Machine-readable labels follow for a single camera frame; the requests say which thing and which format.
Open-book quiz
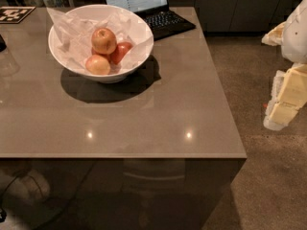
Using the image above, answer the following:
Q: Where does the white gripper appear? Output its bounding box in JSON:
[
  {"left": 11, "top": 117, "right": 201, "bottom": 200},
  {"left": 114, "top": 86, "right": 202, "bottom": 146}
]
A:
[{"left": 261, "top": 0, "right": 307, "bottom": 131}]

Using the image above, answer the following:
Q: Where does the yellow-red apple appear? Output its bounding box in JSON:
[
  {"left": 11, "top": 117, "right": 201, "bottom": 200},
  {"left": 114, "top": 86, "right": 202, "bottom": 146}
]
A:
[
  {"left": 85, "top": 55, "right": 110, "bottom": 76},
  {"left": 91, "top": 28, "right": 117, "bottom": 55}
]

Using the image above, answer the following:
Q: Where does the red apple right side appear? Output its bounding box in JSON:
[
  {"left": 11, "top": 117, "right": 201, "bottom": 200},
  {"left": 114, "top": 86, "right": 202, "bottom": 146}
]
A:
[{"left": 110, "top": 42, "right": 132, "bottom": 64}]

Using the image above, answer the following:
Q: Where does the white ceramic bowl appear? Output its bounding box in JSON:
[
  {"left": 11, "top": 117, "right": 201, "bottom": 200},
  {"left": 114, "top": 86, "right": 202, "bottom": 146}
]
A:
[{"left": 47, "top": 4, "right": 154, "bottom": 84}]

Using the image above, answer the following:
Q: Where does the black open laptop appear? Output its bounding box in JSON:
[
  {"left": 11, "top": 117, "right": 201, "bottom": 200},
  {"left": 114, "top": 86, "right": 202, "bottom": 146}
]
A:
[{"left": 106, "top": 0, "right": 196, "bottom": 40}]

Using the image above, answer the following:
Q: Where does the white crumpled paper liner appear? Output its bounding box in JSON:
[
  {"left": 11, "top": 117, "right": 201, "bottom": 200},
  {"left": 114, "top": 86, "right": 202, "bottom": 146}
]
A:
[{"left": 46, "top": 7, "right": 154, "bottom": 75}]

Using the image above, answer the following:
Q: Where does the black white fiducial marker card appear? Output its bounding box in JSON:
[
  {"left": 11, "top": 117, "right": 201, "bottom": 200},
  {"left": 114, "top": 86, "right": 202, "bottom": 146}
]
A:
[{"left": 0, "top": 6, "right": 35, "bottom": 24}]

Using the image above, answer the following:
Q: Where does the black object at left edge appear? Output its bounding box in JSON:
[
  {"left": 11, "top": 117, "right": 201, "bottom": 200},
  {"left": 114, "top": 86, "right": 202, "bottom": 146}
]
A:
[{"left": 0, "top": 35, "right": 7, "bottom": 52}]

